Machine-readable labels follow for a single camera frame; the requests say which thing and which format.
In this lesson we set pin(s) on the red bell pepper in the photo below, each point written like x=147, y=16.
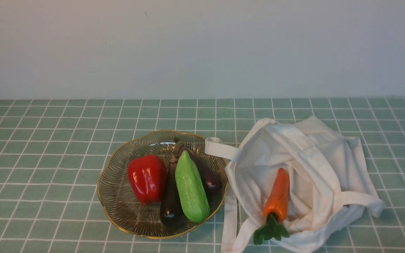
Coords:
x=147, y=176

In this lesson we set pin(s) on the dark purple eggplant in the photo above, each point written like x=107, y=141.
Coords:
x=170, y=209
x=212, y=183

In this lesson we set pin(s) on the white cloth bag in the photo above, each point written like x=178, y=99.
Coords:
x=329, y=182

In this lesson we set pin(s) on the dark purple eggplant back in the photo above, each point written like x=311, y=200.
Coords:
x=212, y=183

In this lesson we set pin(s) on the orange carrot with greens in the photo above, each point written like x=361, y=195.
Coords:
x=275, y=211

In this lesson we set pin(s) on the dark purple eggplant front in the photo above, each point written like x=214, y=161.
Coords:
x=170, y=209

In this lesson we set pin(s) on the gold rimmed glass bowl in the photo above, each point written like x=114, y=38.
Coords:
x=117, y=196

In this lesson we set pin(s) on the green cucumber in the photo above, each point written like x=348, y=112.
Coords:
x=191, y=191

